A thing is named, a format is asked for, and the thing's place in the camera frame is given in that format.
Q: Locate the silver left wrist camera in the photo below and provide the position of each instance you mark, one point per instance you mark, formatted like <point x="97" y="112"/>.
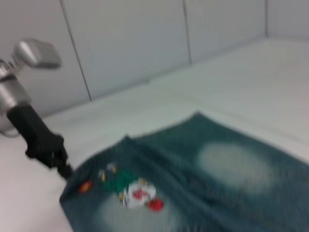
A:
<point x="38" y="53"/>

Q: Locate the blue denim shorts with print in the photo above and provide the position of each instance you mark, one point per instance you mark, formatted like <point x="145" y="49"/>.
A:
<point x="193" y="183"/>

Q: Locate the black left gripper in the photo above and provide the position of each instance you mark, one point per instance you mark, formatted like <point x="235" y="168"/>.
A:
<point x="33" y="135"/>

